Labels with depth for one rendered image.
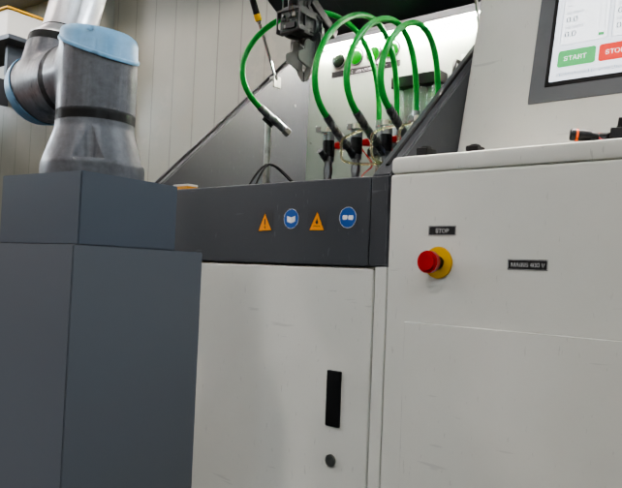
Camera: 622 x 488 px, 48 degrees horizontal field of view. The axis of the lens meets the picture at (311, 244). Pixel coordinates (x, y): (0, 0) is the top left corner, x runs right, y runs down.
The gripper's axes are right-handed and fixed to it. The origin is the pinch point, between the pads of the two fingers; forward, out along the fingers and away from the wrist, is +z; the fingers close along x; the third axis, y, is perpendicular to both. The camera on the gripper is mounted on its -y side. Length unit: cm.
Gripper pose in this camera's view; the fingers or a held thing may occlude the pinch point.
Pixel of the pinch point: (306, 76)
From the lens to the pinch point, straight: 164.5
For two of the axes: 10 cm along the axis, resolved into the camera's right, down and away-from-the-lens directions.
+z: -0.4, 10.0, -0.4
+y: -6.4, -0.5, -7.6
